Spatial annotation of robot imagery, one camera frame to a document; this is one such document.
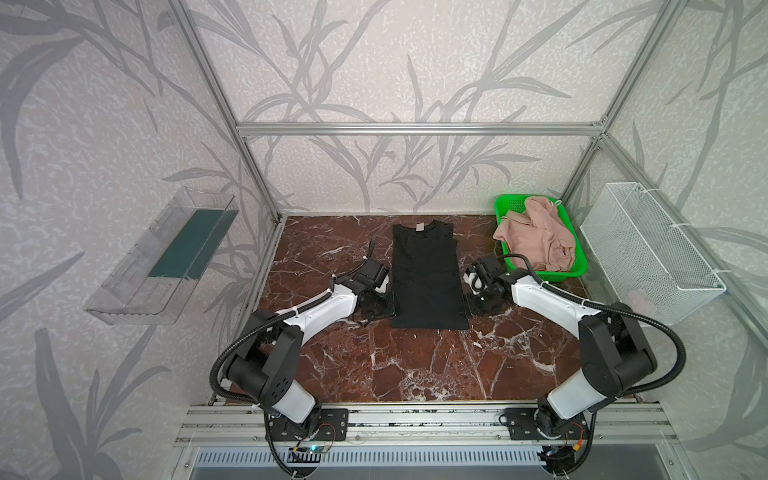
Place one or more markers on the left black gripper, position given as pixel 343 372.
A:
pixel 379 302

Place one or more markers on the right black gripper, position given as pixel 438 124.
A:
pixel 480 297

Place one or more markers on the black shirt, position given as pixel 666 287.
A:
pixel 426 282

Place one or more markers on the pink garment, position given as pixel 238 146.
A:
pixel 539 234

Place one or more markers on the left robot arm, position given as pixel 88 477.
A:
pixel 263 362

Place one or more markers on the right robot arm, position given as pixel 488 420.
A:
pixel 614 352

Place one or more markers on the green plastic basket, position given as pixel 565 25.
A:
pixel 515 202

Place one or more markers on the green circuit board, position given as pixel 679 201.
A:
pixel 312 454

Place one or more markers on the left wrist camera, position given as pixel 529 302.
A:
pixel 371 276

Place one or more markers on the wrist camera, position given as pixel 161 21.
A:
pixel 371 276
pixel 482 273

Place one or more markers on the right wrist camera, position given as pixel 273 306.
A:
pixel 482 273

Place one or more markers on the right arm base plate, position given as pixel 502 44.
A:
pixel 542 424

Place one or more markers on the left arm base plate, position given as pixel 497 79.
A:
pixel 318 425

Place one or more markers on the white wire basket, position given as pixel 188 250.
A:
pixel 650 263

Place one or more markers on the aluminium frame crossbar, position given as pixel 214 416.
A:
pixel 256 129

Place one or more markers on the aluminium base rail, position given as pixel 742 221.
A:
pixel 420 423

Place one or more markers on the clear plastic wall bin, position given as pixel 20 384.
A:
pixel 154 281

